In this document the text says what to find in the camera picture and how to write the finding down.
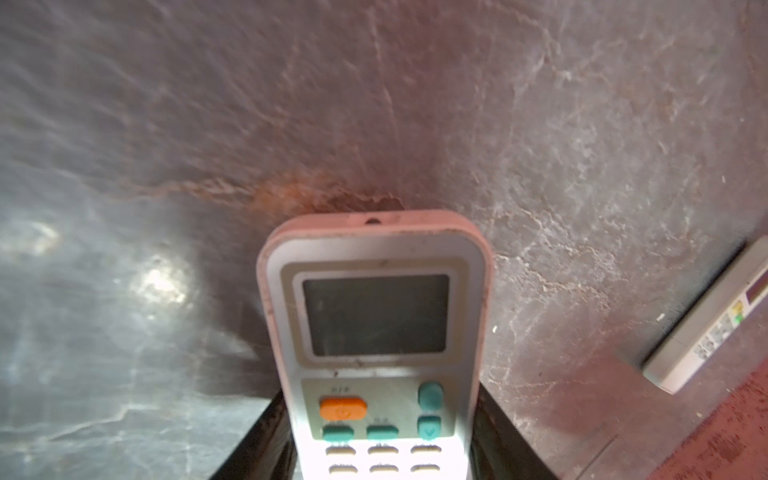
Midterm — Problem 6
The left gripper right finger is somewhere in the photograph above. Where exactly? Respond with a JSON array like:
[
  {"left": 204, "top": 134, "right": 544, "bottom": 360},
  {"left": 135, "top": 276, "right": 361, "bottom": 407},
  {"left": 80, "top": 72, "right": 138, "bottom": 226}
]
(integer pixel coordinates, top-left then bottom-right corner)
[{"left": 469, "top": 384, "right": 558, "bottom": 480}]

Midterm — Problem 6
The white remote far side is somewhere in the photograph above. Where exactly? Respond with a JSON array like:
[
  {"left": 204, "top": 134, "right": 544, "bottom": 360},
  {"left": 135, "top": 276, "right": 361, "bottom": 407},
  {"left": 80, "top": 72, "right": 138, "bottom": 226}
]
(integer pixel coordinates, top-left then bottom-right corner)
[{"left": 642, "top": 236, "right": 767, "bottom": 395}]

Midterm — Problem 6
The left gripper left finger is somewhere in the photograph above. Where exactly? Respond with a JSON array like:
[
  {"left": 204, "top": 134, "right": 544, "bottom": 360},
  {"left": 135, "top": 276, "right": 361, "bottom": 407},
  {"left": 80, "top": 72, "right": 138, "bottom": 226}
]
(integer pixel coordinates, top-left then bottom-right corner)
[{"left": 210, "top": 391, "right": 296, "bottom": 480}]

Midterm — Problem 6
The white remote orange button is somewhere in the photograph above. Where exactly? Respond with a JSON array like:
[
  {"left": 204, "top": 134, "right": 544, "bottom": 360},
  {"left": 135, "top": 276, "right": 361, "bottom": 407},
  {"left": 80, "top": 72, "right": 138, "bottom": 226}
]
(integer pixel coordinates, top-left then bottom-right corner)
[{"left": 256, "top": 209, "right": 495, "bottom": 480}]

